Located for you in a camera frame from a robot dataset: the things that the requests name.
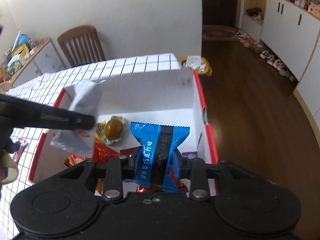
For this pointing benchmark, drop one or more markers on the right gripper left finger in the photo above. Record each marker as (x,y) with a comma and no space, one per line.
(134,161)

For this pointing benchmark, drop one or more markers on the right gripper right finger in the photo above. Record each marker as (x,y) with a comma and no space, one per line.
(178,165)

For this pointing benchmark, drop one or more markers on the blue cookie packet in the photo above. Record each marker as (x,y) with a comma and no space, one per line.
(158,144)

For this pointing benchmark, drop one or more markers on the red snack bag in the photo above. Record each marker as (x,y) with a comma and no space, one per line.
(102,154)

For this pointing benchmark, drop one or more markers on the yellow snack packet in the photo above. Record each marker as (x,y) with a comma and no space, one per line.
(99,130)

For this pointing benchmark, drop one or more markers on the silver white snack bag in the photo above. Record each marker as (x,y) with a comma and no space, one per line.
(84,112)

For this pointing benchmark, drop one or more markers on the brown foil snack bag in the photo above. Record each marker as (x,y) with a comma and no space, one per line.
(175,185)

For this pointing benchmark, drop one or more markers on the white chocolate cake packet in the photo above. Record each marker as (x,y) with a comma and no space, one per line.
(20,145)

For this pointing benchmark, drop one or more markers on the purple candy packet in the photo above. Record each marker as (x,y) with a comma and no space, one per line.
(189,155)

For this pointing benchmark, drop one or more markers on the red cardboard box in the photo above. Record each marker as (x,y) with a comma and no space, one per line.
(168,97)

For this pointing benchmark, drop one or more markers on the checkered tablecloth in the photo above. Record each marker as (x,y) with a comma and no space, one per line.
(46,90)

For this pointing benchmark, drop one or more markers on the tissue box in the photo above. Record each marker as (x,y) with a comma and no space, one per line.
(15,64)

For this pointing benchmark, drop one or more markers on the wooden white sideboard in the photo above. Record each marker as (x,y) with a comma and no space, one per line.
(45,60)

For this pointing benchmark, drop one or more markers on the yellow blue lunch bag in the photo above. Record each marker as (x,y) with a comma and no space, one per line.
(23,47)

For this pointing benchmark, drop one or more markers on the yellow bag on floor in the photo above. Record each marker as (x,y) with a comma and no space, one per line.
(197,63)

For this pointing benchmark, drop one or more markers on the wooden chair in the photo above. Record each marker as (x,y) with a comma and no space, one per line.
(81,45)

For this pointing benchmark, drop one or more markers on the row of shoes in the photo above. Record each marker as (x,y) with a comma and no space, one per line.
(265,54)

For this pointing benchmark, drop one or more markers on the white wall cabinets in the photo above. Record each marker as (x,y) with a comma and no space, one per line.
(286,28)

